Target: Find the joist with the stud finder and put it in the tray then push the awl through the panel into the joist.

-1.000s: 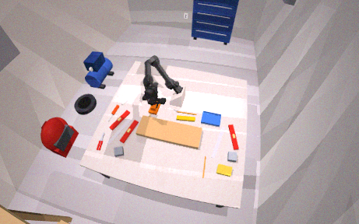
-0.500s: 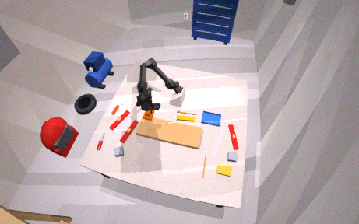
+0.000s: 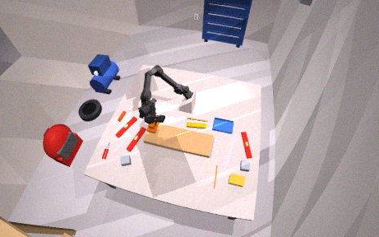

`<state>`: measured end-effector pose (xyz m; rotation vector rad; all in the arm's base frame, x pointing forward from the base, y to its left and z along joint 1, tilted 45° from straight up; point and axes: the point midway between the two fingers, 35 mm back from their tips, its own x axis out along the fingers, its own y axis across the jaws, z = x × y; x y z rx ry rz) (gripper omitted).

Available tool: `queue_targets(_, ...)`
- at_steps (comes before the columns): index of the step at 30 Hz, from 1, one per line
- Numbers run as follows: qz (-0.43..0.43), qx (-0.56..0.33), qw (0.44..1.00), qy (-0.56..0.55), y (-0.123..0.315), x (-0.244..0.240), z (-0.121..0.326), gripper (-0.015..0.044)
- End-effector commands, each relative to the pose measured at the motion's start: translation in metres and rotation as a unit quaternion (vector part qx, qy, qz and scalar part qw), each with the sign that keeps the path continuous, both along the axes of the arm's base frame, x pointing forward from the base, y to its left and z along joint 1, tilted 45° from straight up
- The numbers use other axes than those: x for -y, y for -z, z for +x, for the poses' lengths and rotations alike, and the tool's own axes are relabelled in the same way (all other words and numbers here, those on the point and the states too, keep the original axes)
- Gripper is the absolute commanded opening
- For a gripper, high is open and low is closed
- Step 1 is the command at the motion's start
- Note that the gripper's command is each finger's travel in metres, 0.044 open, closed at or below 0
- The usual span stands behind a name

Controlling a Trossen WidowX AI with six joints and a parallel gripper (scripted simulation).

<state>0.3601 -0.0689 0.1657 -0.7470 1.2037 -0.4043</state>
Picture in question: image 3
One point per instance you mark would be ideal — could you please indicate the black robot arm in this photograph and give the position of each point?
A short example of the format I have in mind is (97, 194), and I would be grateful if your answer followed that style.
(148, 105)

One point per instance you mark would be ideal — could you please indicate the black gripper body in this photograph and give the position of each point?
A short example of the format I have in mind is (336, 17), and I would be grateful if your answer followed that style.
(160, 118)

